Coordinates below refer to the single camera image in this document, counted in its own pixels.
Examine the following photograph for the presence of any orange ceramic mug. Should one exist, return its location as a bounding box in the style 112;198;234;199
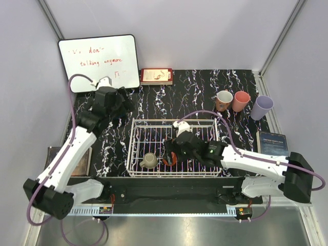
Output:
162;152;177;167

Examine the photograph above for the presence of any beige ceramic mug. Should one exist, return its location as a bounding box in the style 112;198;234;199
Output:
139;153;158;169

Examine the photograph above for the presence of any salmon speckled ceramic mug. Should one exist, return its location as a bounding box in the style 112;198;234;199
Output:
216;90;233;112

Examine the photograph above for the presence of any pink plastic cup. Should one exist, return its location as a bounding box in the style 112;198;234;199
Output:
232;91;251;112

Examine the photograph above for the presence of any lavender plastic cup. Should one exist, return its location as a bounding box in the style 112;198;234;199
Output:
251;95;274;120

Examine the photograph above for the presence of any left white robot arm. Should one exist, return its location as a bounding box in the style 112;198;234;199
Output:
23;87;135;220

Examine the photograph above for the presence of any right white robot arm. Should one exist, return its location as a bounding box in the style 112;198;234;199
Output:
162;131;313;203

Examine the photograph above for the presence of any red book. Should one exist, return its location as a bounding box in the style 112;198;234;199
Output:
140;68;173;86

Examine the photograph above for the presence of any whiteboard with red writing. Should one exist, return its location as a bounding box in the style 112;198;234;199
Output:
58;34;140;89

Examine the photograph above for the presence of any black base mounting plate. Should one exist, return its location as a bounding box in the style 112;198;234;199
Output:
81;176;257;215

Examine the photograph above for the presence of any Tale of Two Cities book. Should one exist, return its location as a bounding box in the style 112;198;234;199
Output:
45;147;92;177

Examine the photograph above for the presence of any dark blue book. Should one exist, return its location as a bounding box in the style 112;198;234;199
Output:
256;131;289;156

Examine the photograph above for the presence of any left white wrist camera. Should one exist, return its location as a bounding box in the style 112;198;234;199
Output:
90;76;112;90

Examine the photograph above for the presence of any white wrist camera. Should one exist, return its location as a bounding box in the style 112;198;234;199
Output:
90;76;112;90
172;121;191;137

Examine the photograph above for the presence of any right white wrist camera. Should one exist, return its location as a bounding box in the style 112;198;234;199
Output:
172;121;191;137

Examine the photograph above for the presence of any white wire dish rack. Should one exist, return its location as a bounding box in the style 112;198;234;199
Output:
126;118;222;178

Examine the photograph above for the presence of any white slotted cable duct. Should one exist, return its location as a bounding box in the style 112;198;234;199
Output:
68;206;113;216

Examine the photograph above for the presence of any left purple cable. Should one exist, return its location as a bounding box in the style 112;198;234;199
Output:
26;73;108;245

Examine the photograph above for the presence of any purple cable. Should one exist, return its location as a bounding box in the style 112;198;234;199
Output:
26;73;108;245
176;110;326;223

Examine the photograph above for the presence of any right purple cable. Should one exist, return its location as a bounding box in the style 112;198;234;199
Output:
176;110;326;223

